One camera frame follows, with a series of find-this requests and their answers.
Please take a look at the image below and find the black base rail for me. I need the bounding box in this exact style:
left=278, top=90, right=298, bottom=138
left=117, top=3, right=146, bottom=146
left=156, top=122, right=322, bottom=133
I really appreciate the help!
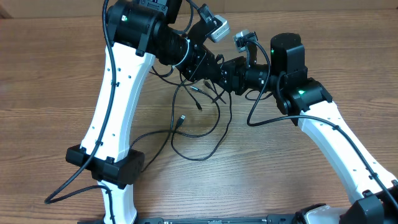
left=77, top=214, right=354, bottom=224

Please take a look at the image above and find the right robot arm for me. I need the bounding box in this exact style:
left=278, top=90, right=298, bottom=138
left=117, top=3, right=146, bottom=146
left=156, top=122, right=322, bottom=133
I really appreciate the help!
left=220, top=30, right=397, bottom=223

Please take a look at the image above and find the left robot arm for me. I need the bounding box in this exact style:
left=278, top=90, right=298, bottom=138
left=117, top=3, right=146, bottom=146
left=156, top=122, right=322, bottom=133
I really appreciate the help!
left=66, top=1, right=229, bottom=223

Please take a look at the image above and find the black USB cable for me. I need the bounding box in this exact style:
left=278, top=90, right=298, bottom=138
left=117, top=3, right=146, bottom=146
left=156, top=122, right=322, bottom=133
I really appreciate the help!
left=149, top=67, right=228, bottom=139
left=129, top=54, right=233, bottom=174

